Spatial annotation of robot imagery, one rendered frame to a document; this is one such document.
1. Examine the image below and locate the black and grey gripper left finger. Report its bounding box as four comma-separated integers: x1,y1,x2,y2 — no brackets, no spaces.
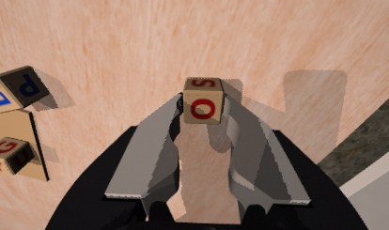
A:
45,92,183,230

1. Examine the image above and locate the tan mat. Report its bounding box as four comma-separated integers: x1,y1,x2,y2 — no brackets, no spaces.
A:
0,109,49,182

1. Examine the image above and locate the wooden letter block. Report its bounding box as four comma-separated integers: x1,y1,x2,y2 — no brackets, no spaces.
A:
0,66,50,114
0,137,35,176
183,77,225,124

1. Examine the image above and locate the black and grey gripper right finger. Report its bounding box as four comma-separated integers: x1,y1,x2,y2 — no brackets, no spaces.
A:
222,93,368,230

